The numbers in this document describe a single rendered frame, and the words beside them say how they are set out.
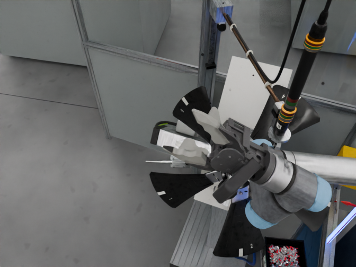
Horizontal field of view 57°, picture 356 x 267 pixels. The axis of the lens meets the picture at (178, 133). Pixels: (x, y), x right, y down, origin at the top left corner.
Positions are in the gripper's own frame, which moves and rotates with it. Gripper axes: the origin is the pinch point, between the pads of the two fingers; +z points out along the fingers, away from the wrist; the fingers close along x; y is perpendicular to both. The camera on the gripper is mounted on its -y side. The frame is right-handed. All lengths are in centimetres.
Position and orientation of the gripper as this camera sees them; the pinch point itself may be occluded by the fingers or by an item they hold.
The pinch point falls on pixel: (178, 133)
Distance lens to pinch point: 62.2
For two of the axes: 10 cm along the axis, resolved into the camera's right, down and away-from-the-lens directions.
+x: 4.6, -5.6, -6.9
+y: 1.8, -7.1, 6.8
